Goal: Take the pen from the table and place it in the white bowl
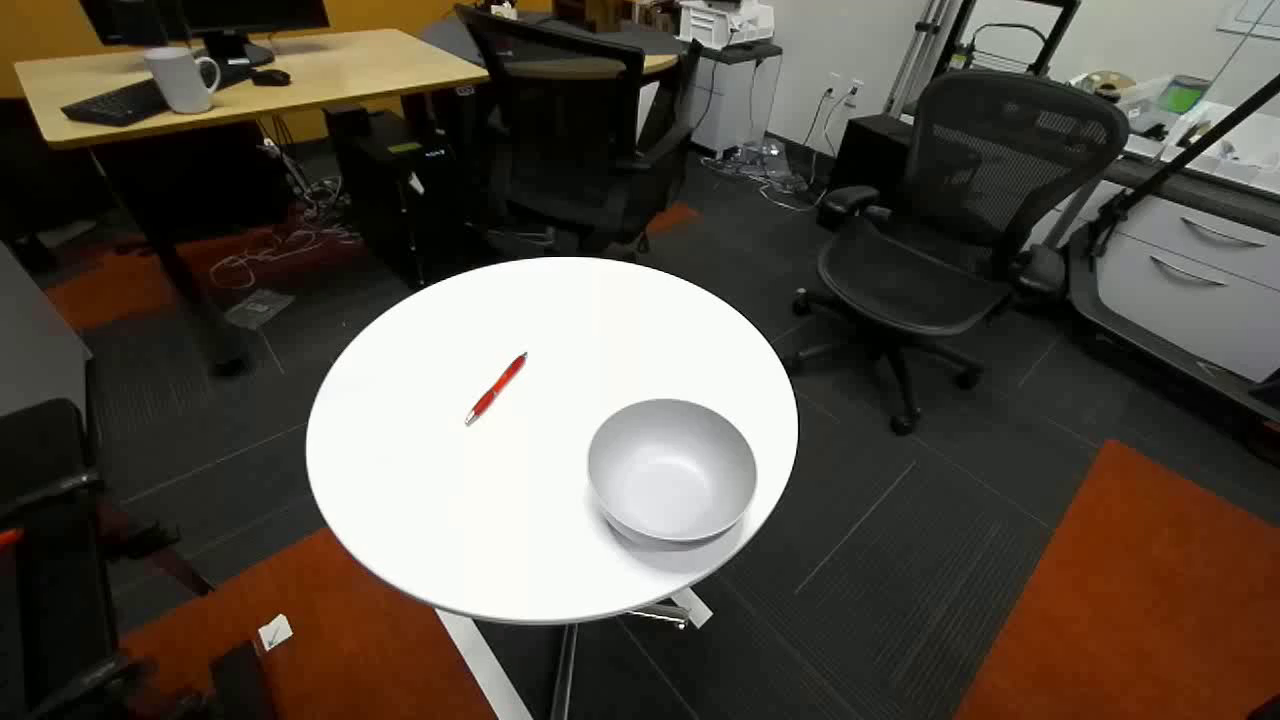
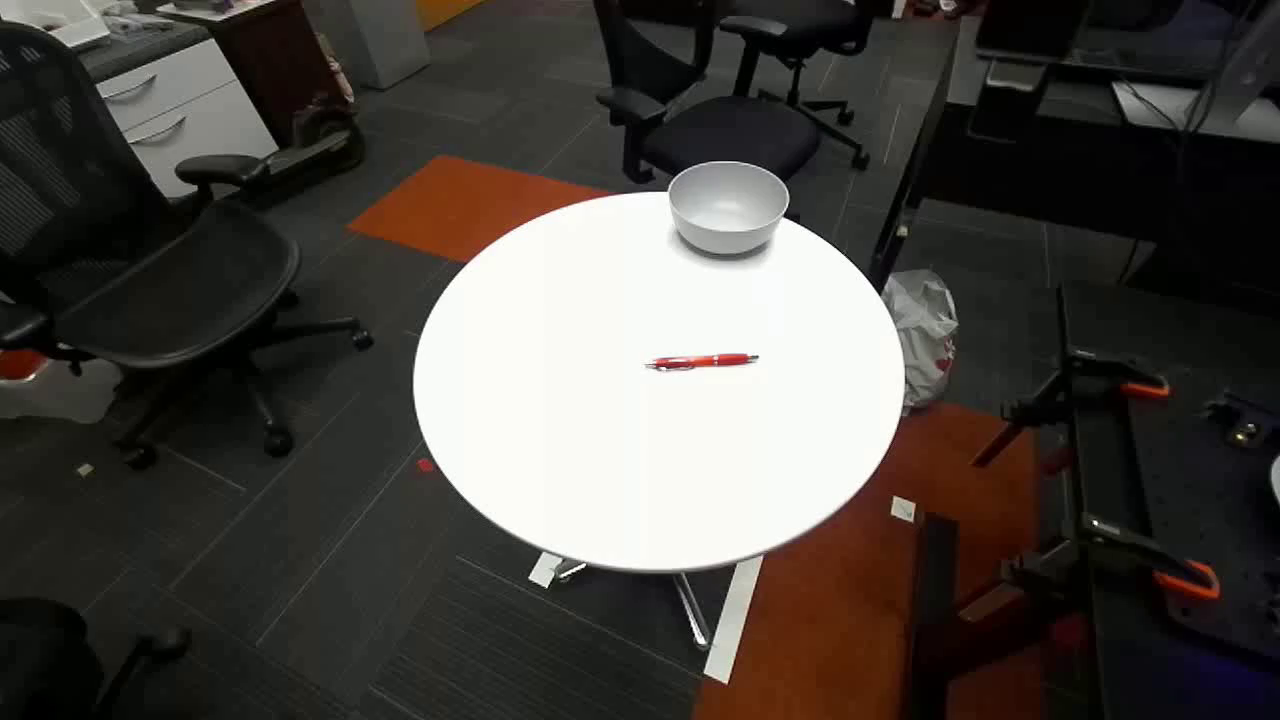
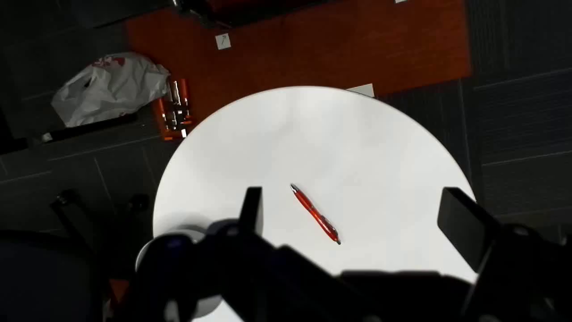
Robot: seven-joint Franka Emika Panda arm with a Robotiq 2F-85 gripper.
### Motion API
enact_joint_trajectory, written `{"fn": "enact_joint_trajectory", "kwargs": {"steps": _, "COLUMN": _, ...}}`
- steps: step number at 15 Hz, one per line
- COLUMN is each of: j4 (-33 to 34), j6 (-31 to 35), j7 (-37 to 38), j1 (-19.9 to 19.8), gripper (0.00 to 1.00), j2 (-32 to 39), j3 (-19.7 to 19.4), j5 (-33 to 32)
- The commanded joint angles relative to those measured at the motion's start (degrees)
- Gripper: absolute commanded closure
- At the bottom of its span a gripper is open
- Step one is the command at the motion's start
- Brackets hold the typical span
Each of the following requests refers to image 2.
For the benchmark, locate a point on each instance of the red pen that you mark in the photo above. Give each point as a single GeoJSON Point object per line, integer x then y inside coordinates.
{"type": "Point", "coordinates": [700, 362]}

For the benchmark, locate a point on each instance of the white bowl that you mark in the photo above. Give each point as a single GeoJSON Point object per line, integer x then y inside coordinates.
{"type": "Point", "coordinates": [725, 207]}

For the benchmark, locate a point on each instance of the round white table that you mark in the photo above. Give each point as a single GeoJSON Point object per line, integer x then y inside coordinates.
{"type": "Point", "coordinates": [533, 399]}

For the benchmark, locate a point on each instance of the white plastic bag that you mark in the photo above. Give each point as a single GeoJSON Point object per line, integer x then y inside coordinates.
{"type": "Point", "coordinates": [925, 322]}

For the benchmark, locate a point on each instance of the black padded office chair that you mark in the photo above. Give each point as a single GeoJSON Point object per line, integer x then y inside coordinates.
{"type": "Point", "coordinates": [644, 84]}

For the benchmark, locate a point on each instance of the black mesh office chair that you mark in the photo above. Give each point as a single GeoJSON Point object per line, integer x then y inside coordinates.
{"type": "Point", "coordinates": [97, 267]}

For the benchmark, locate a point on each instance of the white drawer cabinet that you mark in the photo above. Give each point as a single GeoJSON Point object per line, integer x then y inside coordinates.
{"type": "Point", "coordinates": [185, 106]}

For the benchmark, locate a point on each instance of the orange handled clamp upper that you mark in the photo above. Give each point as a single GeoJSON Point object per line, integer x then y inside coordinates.
{"type": "Point", "coordinates": [1054, 399]}

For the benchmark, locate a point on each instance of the orange handled clamp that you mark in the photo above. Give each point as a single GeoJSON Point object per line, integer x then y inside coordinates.
{"type": "Point", "coordinates": [1114, 540]}
{"type": "Point", "coordinates": [1054, 399]}

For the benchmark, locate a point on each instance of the orange handled clamp lower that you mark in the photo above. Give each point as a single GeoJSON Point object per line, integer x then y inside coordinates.
{"type": "Point", "coordinates": [1114, 540]}

